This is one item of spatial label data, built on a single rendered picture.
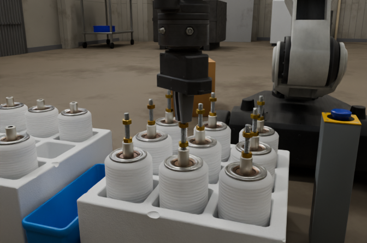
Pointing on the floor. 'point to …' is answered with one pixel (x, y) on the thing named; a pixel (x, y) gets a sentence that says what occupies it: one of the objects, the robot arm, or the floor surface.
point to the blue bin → (61, 211)
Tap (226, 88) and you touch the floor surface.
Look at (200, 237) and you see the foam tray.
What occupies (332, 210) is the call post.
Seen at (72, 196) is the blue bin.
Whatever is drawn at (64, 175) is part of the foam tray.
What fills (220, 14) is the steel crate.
